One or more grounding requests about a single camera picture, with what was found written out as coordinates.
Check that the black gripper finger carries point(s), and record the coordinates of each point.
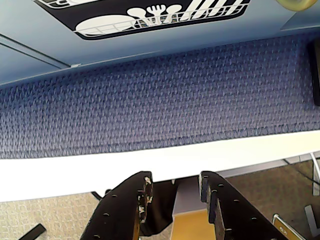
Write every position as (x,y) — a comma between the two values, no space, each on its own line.
(117,212)
(232,220)

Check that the dishwasher door with dish print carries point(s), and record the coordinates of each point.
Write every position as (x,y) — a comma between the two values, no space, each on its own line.
(175,37)

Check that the grey metal bar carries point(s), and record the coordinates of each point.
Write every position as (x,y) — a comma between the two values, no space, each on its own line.
(310,220)

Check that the black flat bar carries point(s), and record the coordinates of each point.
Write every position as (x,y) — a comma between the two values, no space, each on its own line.
(35,232)

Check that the white metal leg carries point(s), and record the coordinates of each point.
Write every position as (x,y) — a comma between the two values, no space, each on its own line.
(315,175)

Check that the blue woven mat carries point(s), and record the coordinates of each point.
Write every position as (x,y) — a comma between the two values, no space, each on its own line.
(150,100)

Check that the blue toy kitchen body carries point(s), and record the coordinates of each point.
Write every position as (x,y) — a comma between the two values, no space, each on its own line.
(112,56)

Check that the black box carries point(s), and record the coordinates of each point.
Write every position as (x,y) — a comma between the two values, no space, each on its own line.
(315,75)

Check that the black bracket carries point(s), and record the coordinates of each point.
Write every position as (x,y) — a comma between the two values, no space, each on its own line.
(97,195)

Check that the yellow and grey post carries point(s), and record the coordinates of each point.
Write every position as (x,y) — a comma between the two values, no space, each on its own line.
(190,225)

